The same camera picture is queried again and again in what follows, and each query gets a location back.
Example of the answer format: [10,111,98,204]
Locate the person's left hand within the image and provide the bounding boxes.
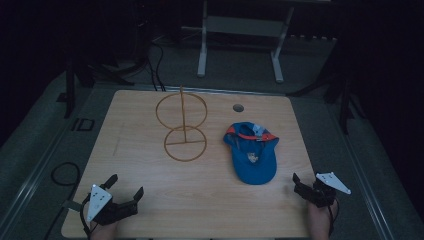
[89,220,119,240]

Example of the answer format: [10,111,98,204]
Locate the blue baseball cap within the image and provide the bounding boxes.
[222,121,280,186]

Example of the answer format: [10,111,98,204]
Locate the black rectangular bracket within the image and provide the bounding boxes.
[70,117,96,132]

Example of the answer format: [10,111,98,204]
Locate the black cable loop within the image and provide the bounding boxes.
[50,161,82,187]

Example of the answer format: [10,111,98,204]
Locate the black tripod stand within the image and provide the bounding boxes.
[55,49,135,120]
[286,43,368,136]

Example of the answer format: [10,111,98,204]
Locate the white metal stand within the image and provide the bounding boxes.
[197,0,296,84]

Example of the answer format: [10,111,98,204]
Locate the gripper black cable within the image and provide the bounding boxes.
[78,194,93,240]
[327,198,340,237]

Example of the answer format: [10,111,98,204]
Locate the black cables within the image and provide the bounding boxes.
[145,33,167,92]

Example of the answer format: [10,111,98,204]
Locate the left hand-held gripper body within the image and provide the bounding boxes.
[86,184,139,227]

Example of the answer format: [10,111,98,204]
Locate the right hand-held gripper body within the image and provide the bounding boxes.
[294,171,352,209]

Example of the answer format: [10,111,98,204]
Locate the person's right hand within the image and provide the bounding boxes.
[307,199,339,240]

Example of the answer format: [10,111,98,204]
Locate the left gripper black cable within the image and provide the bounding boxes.
[78,194,93,240]

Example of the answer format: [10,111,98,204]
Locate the orange wire hat stand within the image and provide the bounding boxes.
[155,85,209,163]

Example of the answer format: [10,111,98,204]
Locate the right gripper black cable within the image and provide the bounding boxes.
[327,198,340,237]

